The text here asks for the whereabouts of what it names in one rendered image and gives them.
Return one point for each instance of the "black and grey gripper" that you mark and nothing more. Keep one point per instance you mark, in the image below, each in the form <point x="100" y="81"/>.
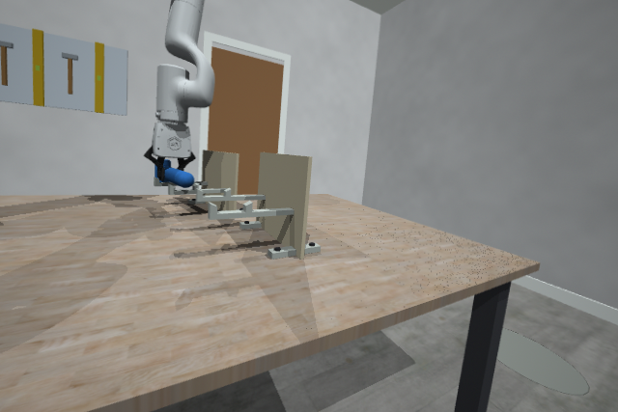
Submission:
<point x="171" y="140"/>

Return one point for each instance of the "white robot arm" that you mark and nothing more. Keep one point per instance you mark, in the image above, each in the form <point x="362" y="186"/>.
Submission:
<point x="175" y="93"/>

